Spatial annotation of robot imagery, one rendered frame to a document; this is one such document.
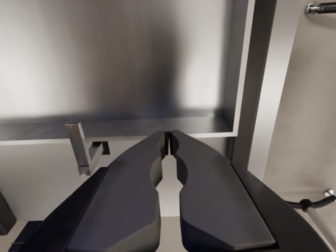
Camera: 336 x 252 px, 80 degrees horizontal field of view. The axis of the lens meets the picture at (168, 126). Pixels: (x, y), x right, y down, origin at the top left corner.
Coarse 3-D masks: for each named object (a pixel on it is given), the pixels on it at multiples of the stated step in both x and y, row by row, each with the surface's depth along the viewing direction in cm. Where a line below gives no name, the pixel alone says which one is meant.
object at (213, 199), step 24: (192, 144) 11; (192, 168) 9; (216, 168) 9; (192, 192) 8; (216, 192) 8; (240, 192) 8; (192, 216) 7; (216, 216) 7; (240, 216) 7; (192, 240) 7; (216, 240) 6; (240, 240) 6; (264, 240) 6
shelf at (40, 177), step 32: (288, 0) 15; (288, 32) 16; (256, 128) 20; (0, 160) 22; (32, 160) 22; (64, 160) 22; (256, 160) 22; (0, 192) 24; (32, 192) 24; (64, 192) 24; (160, 192) 24
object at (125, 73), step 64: (0, 0) 15; (64, 0) 15; (128, 0) 15; (192, 0) 15; (0, 64) 17; (64, 64) 17; (128, 64) 17; (192, 64) 17; (0, 128) 19; (64, 128) 18; (128, 128) 18; (192, 128) 17
